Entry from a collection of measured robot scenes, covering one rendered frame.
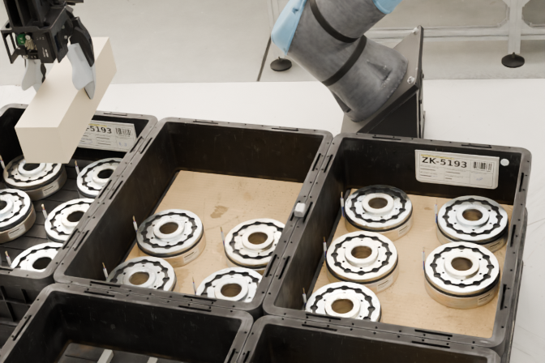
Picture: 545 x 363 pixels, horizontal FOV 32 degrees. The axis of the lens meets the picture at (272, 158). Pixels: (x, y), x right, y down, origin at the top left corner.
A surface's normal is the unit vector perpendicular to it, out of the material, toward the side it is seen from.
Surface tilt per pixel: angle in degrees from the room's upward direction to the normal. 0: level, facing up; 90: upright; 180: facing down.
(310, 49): 94
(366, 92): 69
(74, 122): 90
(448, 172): 90
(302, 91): 0
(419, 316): 0
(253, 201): 0
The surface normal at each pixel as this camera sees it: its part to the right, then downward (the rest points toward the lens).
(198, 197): -0.11, -0.80
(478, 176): -0.29, 0.59
